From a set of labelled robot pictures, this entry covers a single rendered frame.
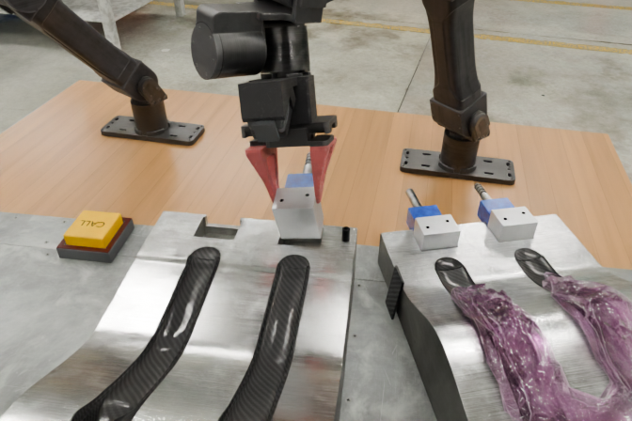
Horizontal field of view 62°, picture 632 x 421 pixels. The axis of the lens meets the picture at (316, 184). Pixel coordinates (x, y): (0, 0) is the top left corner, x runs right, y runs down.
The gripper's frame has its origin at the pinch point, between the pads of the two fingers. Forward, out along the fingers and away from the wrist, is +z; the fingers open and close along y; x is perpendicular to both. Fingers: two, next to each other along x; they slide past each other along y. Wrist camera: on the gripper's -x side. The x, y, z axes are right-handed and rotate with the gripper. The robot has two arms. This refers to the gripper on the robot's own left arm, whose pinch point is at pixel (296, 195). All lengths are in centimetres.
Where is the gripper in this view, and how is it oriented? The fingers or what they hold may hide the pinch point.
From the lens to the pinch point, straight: 62.8
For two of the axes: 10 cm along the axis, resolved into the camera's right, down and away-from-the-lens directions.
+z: 0.8, 9.7, 2.4
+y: 9.8, -0.3, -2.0
